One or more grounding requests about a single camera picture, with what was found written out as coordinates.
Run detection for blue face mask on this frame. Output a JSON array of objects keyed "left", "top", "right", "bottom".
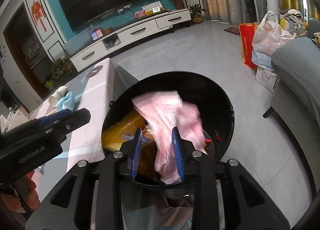
[{"left": 56, "top": 91, "right": 75, "bottom": 112}]

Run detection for white paper cup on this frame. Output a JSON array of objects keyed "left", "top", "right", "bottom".
[{"left": 48, "top": 86, "right": 67, "bottom": 107}]

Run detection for yellow snack bag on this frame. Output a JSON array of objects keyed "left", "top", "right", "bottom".
[{"left": 101, "top": 110, "right": 154, "bottom": 151}]

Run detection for pink plastic bag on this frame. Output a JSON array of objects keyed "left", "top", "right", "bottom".
[{"left": 132, "top": 91, "right": 206, "bottom": 184}]

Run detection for black round trash bin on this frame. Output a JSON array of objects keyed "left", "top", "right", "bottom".
[{"left": 101, "top": 70, "right": 235, "bottom": 191}]

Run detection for left hand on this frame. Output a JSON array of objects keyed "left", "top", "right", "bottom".
[{"left": 1, "top": 172, "right": 41, "bottom": 213}]

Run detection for leafy plant in black planter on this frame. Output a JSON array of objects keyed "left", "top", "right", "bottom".
[{"left": 43, "top": 57, "right": 74, "bottom": 89}]

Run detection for white tv cabinet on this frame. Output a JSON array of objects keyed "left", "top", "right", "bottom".
[{"left": 71, "top": 9, "right": 191, "bottom": 72}]

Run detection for red chinese knot left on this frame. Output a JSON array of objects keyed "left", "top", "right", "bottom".
[{"left": 31, "top": 0, "right": 47, "bottom": 32}]

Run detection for red shopping bag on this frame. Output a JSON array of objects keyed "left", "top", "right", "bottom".
[{"left": 238, "top": 23, "right": 259, "bottom": 71}]

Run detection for potted plant on floor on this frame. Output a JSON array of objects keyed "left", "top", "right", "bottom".
[{"left": 188, "top": 4, "right": 207, "bottom": 24}]

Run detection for white plastic bag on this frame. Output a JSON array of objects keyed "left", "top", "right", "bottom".
[{"left": 252, "top": 11, "right": 295, "bottom": 56}]

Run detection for upright vacuum cleaner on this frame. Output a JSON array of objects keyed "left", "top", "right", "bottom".
[{"left": 245, "top": 0, "right": 258, "bottom": 23}]

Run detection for clothes pile on sofa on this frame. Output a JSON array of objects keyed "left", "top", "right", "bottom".
[{"left": 280, "top": 9, "right": 320, "bottom": 47}]

